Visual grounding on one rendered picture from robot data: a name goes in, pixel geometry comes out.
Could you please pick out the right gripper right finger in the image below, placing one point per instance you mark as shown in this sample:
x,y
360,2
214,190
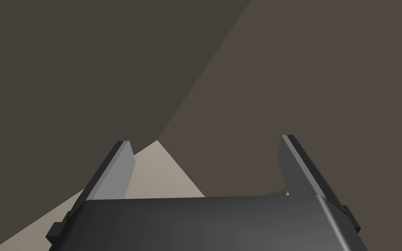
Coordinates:
x,y
297,170

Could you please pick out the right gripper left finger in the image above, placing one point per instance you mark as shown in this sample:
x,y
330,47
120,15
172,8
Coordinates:
x,y
114,177

